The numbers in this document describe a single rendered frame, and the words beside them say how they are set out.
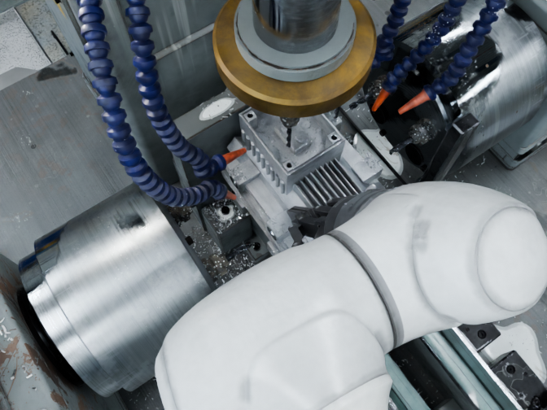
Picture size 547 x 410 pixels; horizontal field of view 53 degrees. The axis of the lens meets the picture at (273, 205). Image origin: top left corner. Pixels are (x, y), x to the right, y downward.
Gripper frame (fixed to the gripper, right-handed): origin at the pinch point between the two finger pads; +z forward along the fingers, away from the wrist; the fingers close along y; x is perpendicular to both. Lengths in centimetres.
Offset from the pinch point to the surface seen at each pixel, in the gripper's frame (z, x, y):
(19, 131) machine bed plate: 57, -36, 29
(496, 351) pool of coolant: 11.3, 42.8, -21.8
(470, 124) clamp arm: -14.5, -2.1, -19.7
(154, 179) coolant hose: -13.8, -15.4, 15.2
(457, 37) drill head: 0.1, -10.2, -34.1
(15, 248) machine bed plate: 45, -15, 41
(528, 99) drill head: -0.2, 3.7, -40.3
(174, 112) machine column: 22.0, -21.8, 4.3
